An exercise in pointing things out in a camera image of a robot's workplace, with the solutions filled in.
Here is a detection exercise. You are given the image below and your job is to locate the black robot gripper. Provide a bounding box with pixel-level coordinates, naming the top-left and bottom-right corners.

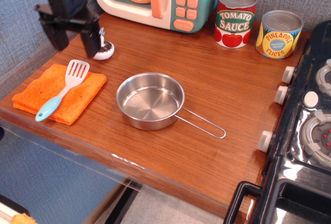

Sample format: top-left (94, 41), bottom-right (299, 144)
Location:
top-left (35, 0), bottom-right (101, 58)

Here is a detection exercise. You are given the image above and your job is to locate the white toy mushroom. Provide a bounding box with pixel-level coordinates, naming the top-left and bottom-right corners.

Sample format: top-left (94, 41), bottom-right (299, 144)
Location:
top-left (93, 35), bottom-right (115, 61)

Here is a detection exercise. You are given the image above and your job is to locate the small metal pot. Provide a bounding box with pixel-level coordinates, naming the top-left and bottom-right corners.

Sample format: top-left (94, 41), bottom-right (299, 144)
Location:
top-left (116, 72), bottom-right (227, 140)

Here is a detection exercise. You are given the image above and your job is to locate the white and blue spatula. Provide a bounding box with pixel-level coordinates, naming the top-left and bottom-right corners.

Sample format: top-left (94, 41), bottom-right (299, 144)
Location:
top-left (35, 59), bottom-right (90, 122)

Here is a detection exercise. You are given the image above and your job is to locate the orange folded cloth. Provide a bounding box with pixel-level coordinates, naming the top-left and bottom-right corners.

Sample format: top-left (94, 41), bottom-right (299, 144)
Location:
top-left (12, 64), bottom-right (107, 126)

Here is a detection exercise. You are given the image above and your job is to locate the tomato sauce can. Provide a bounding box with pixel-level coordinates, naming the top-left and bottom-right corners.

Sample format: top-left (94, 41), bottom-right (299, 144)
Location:
top-left (214, 0), bottom-right (258, 49)

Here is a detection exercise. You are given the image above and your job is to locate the orange object at corner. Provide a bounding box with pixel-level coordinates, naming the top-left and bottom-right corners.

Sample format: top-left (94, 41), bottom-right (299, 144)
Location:
top-left (10, 213), bottom-right (37, 224)

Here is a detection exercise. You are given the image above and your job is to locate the pineapple slices can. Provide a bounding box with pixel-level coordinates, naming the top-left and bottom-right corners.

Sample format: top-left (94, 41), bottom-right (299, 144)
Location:
top-left (255, 10), bottom-right (304, 59)

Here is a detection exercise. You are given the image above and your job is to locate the white stove knob middle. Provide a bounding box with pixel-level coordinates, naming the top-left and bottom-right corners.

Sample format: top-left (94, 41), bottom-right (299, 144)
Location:
top-left (274, 86), bottom-right (288, 105)

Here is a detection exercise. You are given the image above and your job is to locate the white stove knob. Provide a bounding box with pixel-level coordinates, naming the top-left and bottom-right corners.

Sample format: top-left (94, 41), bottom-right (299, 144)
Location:
top-left (274, 86), bottom-right (288, 105)
top-left (258, 130), bottom-right (273, 153)
top-left (282, 66), bottom-right (295, 84)

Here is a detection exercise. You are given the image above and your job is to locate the white stove knob lower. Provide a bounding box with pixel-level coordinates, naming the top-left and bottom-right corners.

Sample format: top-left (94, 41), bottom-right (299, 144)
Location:
top-left (258, 130), bottom-right (273, 153)

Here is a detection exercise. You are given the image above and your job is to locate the white stove knob upper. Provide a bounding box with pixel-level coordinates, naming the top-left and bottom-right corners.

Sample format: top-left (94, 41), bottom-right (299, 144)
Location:
top-left (282, 66), bottom-right (295, 84)

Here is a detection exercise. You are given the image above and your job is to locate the black toy stove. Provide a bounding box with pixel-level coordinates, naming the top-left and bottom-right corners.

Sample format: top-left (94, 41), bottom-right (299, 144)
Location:
top-left (224, 21), bottom-right (330, 223)

